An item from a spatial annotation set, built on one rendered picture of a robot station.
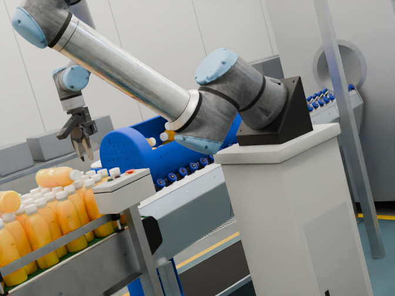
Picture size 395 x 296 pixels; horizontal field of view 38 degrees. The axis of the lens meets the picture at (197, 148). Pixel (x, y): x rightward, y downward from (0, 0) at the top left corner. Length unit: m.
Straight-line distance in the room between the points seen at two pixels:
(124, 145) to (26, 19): 0.94
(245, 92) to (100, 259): 0.78
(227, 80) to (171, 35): 5.11
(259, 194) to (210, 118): 0.33
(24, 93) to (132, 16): 1.57
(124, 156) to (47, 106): 3.63
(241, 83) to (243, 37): 5.80
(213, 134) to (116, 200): 0.44
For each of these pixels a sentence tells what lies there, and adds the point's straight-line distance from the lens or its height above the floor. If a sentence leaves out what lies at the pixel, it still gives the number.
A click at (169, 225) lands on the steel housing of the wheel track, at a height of 0.78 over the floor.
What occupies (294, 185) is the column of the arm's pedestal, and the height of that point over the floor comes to 0.97.
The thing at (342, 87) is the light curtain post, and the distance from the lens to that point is 3.34.
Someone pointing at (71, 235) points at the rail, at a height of 0.97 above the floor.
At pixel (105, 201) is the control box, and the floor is 1.05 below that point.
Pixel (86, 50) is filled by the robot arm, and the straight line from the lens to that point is 1.65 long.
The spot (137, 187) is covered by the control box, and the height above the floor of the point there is 1.05.
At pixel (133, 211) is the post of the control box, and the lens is 2.07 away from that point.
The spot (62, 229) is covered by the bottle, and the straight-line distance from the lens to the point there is 2.07.
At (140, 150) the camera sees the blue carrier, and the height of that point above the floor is 1.13.
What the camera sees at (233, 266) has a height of 0.15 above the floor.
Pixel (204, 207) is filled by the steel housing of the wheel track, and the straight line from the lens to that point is 2.63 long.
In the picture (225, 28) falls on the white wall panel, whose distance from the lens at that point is 7.44.
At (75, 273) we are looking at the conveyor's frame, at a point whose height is 0.85.
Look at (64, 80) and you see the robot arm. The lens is 2.16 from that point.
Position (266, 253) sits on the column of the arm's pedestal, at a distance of 2.03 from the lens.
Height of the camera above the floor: 1.45
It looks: 9 degrees down
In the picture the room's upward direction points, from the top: 15 degrees counter-clockwise
